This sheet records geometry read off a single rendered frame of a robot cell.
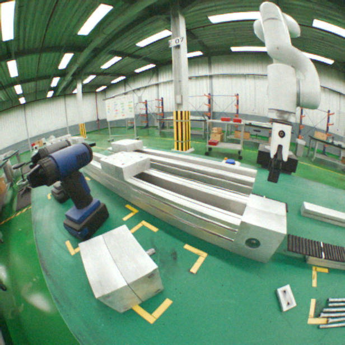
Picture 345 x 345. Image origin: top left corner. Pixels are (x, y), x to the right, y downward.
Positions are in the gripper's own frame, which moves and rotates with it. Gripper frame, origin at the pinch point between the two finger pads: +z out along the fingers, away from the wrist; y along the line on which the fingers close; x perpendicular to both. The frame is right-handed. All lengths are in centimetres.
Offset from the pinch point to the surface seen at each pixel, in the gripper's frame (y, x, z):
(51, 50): 26, 708, -412
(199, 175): -5.2, 23.5, 4.5
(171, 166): -4.1, 36.2, 4.6
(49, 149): -41, 60, -10
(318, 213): -2.2, -20.8, 8.3
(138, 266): -40.1, 13.8, 1.0
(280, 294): -30.8, -8.3, 9.7
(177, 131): 256, 215, 33
